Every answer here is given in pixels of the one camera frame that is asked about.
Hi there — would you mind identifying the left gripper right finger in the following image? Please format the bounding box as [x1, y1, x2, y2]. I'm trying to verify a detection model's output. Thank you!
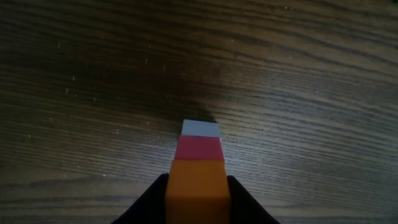
[226, 175, 280, 224]

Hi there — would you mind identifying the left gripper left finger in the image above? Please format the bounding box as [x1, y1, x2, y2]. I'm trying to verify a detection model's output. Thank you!
[110, 173, 170, 224]

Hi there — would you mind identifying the orange cube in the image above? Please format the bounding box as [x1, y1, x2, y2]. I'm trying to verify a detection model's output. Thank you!
[164, 159, 231, 224]

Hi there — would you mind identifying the red cube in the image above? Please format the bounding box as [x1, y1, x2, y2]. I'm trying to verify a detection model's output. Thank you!
[174, 135, 225, 161]

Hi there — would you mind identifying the white cube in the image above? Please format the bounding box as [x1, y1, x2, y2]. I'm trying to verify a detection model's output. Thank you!
[180, 119, 222, 138]

